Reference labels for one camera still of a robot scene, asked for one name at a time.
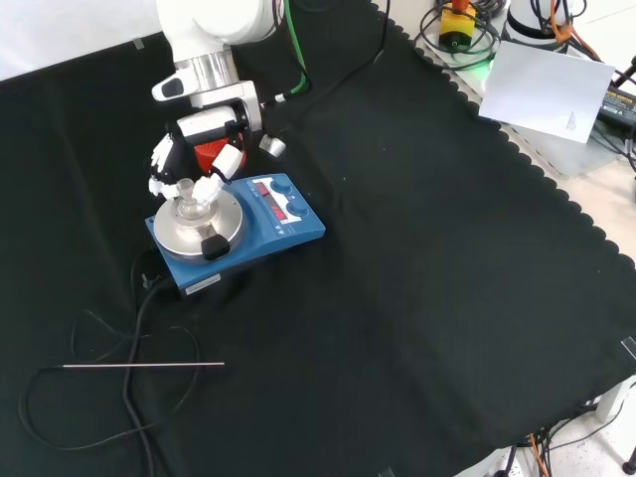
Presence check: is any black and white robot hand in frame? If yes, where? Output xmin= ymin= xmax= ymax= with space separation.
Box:
xmin=147 ymin=106 xmax=247 ymax=205

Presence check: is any clear glass round-bottom flask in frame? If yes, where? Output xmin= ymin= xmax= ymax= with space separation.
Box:
xmin=171 ymin=178 xmax=208 ymax=223

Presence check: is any silver round knob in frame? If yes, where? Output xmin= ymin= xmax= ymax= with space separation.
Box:
xmin=257 ymin=133 xmax=288 ymax=158

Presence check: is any heater with blue base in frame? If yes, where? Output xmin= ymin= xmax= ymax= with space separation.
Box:
xmin=144 ymin=172 xmax=327 ymax=301

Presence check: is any thin metal probe rod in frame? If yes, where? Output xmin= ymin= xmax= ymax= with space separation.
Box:
xmin=63 ymin=361 xmax=226 ymax=370

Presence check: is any black bench cloth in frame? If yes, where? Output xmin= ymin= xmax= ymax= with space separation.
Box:
xmin=0 ymin=0 xmax=636 ymax=477

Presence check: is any yellow stop button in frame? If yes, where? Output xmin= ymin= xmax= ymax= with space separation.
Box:
xmin=438 ymin=0 xmax=477 ymax=51

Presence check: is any pale white board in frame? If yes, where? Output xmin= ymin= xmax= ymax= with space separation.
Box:
xmin=477 ymin=40 xmax=616 ymax=146

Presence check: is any black power adapter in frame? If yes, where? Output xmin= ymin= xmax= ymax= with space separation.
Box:
xmin=595 ymin=86 xmax=636 ymax=131

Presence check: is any orange ribbed flask ring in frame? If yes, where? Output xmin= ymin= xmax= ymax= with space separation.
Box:
xmin=193 ymin=140 xmax=228 ymax=175

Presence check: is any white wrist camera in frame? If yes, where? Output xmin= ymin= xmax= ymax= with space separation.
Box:
xmin=151 ymin=69 xmax=198 ymax=103

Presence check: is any green cable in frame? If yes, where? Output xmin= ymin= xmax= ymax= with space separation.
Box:
xmin=281 ymin=0 xmax=314 ymax=98

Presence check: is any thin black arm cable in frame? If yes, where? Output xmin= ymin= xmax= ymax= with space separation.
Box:
xmin=260 ymin=0 xmax=392 ymax=108

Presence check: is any thick black power cable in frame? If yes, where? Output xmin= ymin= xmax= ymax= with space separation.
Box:
xmin=122 ymin=272 xmax=175 ymax=477

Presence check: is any thin black probe cable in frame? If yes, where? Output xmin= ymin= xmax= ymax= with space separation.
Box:
xmin=18 ymin=308 xmax=201 ymax=451

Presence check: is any orange cable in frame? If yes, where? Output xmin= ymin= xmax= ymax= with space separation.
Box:
xmin=550 ymin=0 xmax=605 ymax=64

